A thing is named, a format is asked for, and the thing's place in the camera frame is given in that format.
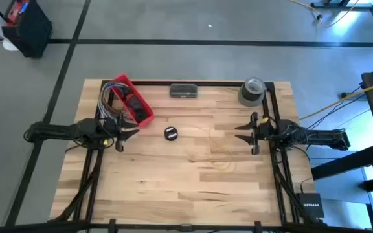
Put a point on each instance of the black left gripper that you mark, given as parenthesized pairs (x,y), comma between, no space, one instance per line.
(120,132)

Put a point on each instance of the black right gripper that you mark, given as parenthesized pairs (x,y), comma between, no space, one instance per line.
(261,132)

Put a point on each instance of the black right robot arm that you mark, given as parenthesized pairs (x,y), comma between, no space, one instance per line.
(319,136)

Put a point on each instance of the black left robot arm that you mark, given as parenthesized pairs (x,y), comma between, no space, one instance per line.
(60,131)

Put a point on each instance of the grey tape roll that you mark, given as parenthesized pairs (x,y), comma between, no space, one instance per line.
(248,103)

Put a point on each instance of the red plastic bin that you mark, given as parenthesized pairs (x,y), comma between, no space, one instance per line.
(121,81)

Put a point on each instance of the dark grey rectangular case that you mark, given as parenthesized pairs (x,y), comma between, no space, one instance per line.
(183,90)

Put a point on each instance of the black metal beam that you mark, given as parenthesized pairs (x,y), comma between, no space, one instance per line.
(345,165)

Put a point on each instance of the black and red toolbox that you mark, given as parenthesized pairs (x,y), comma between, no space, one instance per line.
(31,32)

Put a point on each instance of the black floor stand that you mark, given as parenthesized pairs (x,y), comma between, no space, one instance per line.
(342,6)

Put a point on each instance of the black aluminium table frame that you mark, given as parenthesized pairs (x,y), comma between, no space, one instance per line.
(206,83)

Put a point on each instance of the black Netgear network switch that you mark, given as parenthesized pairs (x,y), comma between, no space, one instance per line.
(310,205)

